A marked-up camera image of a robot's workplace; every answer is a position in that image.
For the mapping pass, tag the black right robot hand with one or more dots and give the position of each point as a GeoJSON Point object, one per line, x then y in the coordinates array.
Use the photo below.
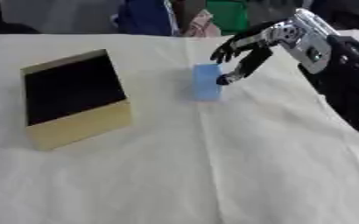
{"type": "Point", "coordinates": [249, 39]}

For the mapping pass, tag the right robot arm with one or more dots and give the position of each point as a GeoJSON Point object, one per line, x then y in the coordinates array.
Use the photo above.
{"type": "Point", "coordinates": [341, 70]}

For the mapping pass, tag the tan cardboard box black inside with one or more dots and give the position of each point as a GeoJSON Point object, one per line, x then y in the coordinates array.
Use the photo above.
{"type": "Point", "coordinates": [74, 99]}

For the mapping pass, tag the green bag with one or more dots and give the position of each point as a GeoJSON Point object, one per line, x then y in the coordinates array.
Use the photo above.
{"type": "Point", "coordinates": [228, 15]}

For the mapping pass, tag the light blue rectangular block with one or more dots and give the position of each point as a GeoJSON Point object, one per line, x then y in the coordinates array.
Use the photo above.
{"type": "Point", "coordinates": [207, 82]}

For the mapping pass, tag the person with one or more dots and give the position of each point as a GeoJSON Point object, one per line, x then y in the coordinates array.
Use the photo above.
{"type": "Point", "coordinates": [159, 17]}

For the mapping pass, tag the black chair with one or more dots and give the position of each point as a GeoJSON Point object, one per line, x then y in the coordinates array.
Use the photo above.
{"type": "Point", "coordinates": [4, 23]}

